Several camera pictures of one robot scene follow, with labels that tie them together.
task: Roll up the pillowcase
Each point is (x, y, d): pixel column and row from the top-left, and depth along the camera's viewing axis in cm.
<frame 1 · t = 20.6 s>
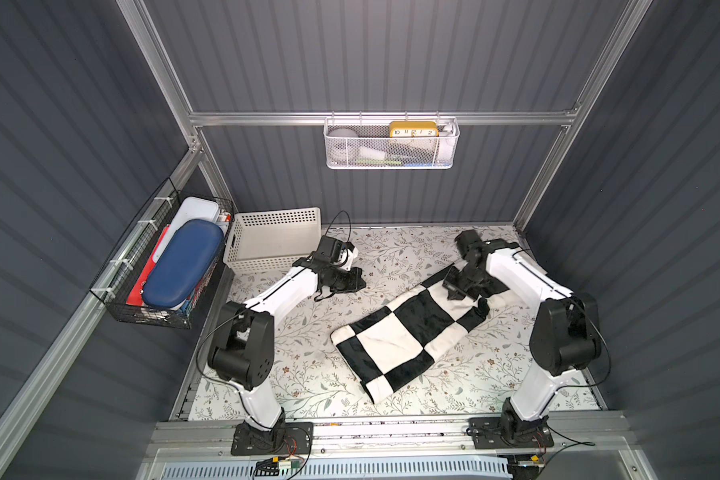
left hand: (368, 286, 89), fingers closed
right hand: (454, 292, 90), fingers closed
black white checkered pillowcase: (380, 349, 89), on the table
white perforated plastic basket: (272, 240, 122), on the table

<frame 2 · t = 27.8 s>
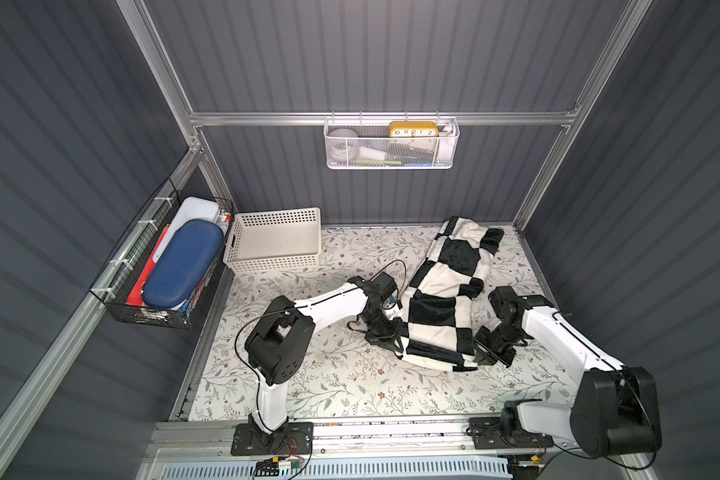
left hand: (403, 356, 81), fingers closed
right hand: (478, 358, 80), fingers closed
black white checkered pillowcase: (439, 324, 93), point 2 cm above the table
the other named things where they were.

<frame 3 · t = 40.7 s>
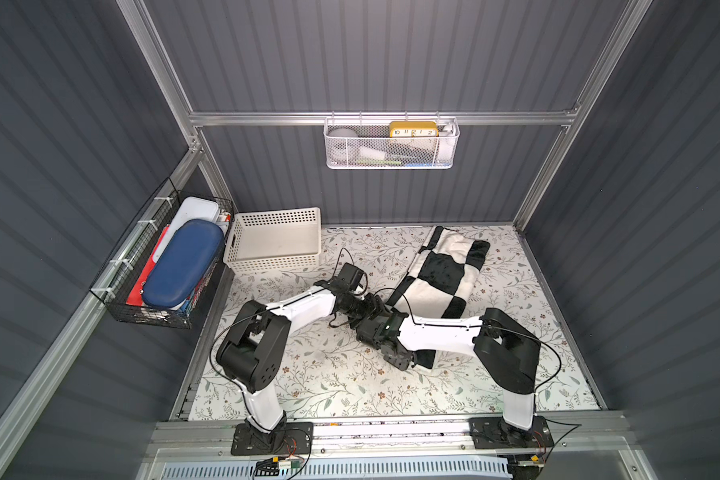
left hand: (389, 324, 86), fingers open
right hand: (410, 346, 88), fingers open
black white checkered pillowcase: (436, 282, 103), point 2 cm above the table
the other named things where they were.

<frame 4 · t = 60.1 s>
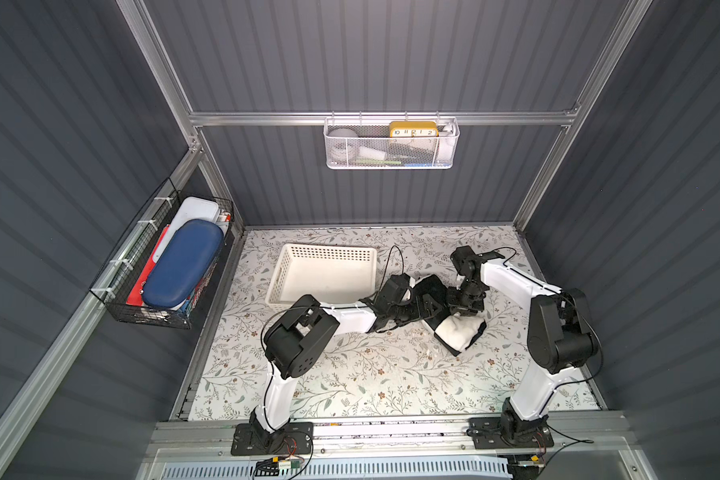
left hand: (438, 318, 87), fingers open
right hand: (461, 311, 91), fingers open
black white checkered pillowcase: (453, 331, 84), point 9 cm above the table
white perforated plastic basket: (331, 273, 108), on the table

